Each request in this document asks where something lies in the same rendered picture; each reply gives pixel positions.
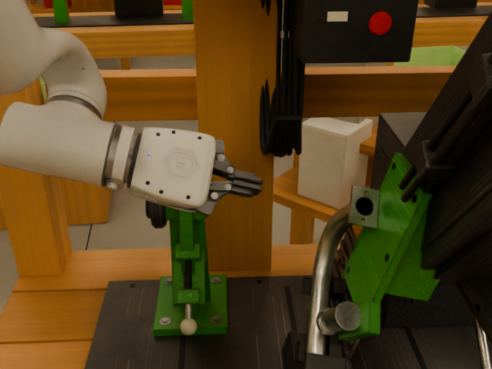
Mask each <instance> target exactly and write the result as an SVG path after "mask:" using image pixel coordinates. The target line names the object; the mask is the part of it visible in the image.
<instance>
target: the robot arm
mask: <svg viewBox="0 0 492 369"><path fill-rule="evenodd" d="M40 76H41V77H42V79H43V80H44V82H45V84H46V86H47V89H48V97H47V100H46V102H45V104H44V105H31V104H28V103H24V102H14V103H12V104H11V105H10V106H9V108H8V109H7V110H6V112H5V114H4V117H3V119H2V121H1V125H0V163H1V164H2V165H3V166H5V167H9V168H15V169H19V170H23V171H30V172H34V173H38V174H45V175H48V176H55V177H59V178H63V179H69V180H73V181H77V182H83V183H87V184H91V185H98V186H102V187H104V186H106V188H108V189H109V190H116V189H117V188H119V189H122V188H123V186H124V183H127V188H130V194H133V195H135V196H138V197H139V198H142V199H145V200H147V201H151V202H154V203H156V204H160V205H163V206H167V207H171V208H173V209H178V210H182V211H186V212H197V213H199V214H202V215H204V216H206V217H208V216H210V215H211V213H212V210H213V209H214V207H215V204H216V202H217V201H218V200H219V199H221V198H222V197H223V196H225V195H227V194H228V193H230V194H234V195H240V196H244V197H248V198H252V197H253V196H254V195H258V194H259V193H260V192H261V189H262V186H261V184H262V183H263V179H261V178H258V177H256V175H255V174H252V173H248V172H244V171H238V170H235V167H233V166H232V165H231V164H230V162H229V161H228V160H227V158H226V157H225V149H224V142H223V141H222V140H215V138H214V137H213V136H211V135H207V134H204V133H197V132H193V131H188V130H178V129H171V128H162V127H144V128H143V133H138V137H137V136H135V128H134V127H128V126H124V125H121V124H115V123H112V122H106V121H103V117H104V115H105V109H106V105H107V99H108V98H107V90H106V87H105V83H104V80H103V77H102V76H101V73H100V71H99V69H98V67H97V65H96V63H95V61H94V59H93V57H92V55H91V54H90V52H89V50H88V48H87V47H86V46H85V45H84V43H83V42H82V41H81V40H79V39H78V38H77V37H76V36H74V35H73V34H71V33H69V32H66V31H63V30H60V29H53V28H45V27H39V26H38V25H37V22H36V20H35V19H34V17H33V15H32V13H31V11H30V9H29V7H28V5H27V3H26V2H25V0H0V94H13V93H16V92H19V91H20V90H22V89H25V88H26V87H27V86H29V85H30V84H32V83H33V82H35V81H36V80H37V79H38V78H39V77H40ZM212 174H214V175H216V176H219V177H222V178H224V179H227V180H228V182H219V181H211V178H212ZM208 195H209V197H208V199H207V196H208ZM206 199H207V201H206ZM205 201H206V202H205ZM204 202H205V203H204Z"/></svg>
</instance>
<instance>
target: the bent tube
mask: <svg viewBox="0 0 492 369"><path fill-rule="evenodd" d="M364 192H366V194H367V195H365V194H364ZM379 194H380V190H374V189H370V188H367V187H361V186H357V185H352V186H351V197H350V203H349V204H346V205H345V206H343V207H342V208H340V209H339V210H338V211H336V212H335V213H334V215H333V216H331V218H330V219H329V221H328V223H327V224H326V226H325V228H324V231H323V233H322V235H321V238H320V241H319V244H318V248H317V251H316V257H315V261H314V266H313V278H312V286H311V295H310V311H309V319H308V328H307V343H306V352H310V353H314V354H323V355H326V350H327V335H325V334H323V333H321V332H320V331H319V329H318V327H317V325H316V317H317V315H318V313H319V312H320V311H321V310H323V309H326V308H329V302H330V292H331V282H332V268H333V264H334V260H335V254H336V252H337V248H338V245H339V243H340V240H341V238H342V236H343V234H344V233H345V231H346V229H347V228H348V227H349V226H352V225H355V226H361V227H365V228H371V229H376V228H377V220H378V211H379ZM362 220H364V222H362Z"/></svg>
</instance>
